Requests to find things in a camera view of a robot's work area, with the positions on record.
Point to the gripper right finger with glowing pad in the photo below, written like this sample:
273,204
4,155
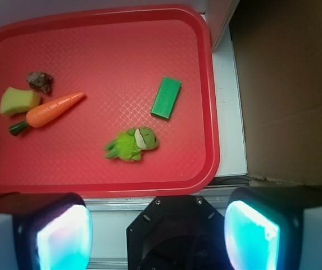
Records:
274,227

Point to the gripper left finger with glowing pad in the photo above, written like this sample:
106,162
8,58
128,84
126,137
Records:
44,231

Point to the green rectangular block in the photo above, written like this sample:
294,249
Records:
166,98

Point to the green plush frog toy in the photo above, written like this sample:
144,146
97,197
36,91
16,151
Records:
129,145

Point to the orange toy carrot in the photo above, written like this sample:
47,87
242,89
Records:
45,113

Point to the red plastic tray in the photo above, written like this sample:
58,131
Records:
118,58

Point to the yellow sponge piece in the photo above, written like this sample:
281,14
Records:
15,101

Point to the brown rock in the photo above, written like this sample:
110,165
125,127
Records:
40,81

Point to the brown cardboard box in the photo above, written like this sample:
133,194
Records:
278,52

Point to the black octagonal mount plate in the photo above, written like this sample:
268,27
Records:
179,232

